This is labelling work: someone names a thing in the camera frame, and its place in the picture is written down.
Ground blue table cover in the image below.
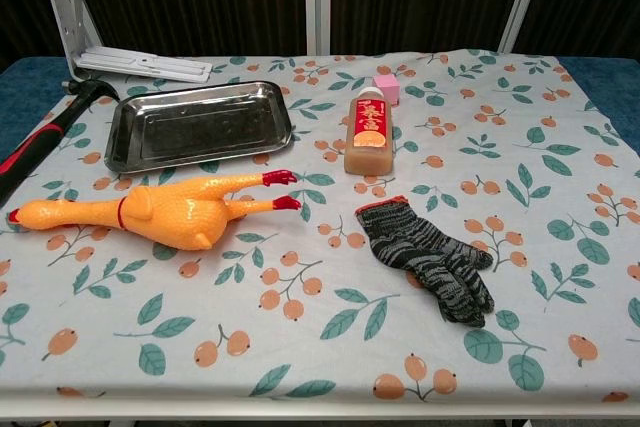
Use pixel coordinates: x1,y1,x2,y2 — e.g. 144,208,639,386
0,56,640,154

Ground white slanted frame post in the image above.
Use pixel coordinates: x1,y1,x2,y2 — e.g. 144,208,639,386
497,0,551,54

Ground stainless steel rectangular tray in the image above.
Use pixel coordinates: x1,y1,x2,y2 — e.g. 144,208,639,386
103,80,295,174

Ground brown juice bottle red label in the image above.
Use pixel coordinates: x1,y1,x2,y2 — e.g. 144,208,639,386
343,86,395,173

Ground orange rubber toy chicken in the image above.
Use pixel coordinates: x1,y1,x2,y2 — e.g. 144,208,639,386
7,169,304,252

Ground black red claw hammer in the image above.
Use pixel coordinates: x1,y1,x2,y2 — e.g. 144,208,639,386
0,79,120,208

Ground small pink cube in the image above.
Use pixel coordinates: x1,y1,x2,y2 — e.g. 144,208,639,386
373,74,401,107

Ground grey black knitted glove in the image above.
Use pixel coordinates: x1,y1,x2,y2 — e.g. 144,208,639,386
354,195,496,329

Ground floral leaf fruit tablecloth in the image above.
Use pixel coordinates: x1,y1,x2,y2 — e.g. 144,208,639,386
0,49,640,406

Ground white metal folding bracket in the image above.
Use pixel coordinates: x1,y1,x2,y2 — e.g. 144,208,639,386
32,0,215,84

